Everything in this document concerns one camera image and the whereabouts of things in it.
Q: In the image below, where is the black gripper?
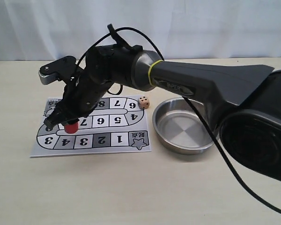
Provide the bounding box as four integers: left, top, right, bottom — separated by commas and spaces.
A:
44, 72, 112, 127

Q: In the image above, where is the red cylinder game piece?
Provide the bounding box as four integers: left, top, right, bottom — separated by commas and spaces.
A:
64, 122, 79, 134

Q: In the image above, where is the wooden die with black pips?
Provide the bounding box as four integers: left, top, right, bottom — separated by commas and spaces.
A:
138, 96, 150, 110

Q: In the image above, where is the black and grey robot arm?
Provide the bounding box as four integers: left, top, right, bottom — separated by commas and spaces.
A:
44, 44, 281, 181

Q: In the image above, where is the grey numbered game board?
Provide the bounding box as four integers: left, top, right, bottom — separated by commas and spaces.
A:
30, 95, 151, 158

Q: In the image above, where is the white curtain backdrop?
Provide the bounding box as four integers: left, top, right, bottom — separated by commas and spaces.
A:
0, 0, 281, 60

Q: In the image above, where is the stainless steel round bowl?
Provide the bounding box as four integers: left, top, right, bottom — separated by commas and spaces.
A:
152, 97, 214, 155

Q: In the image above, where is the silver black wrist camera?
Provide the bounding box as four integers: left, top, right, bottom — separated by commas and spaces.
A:
38, 56, 77, 85

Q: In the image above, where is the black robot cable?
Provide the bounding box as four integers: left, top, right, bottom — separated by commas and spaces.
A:
76, 23, 281, 216

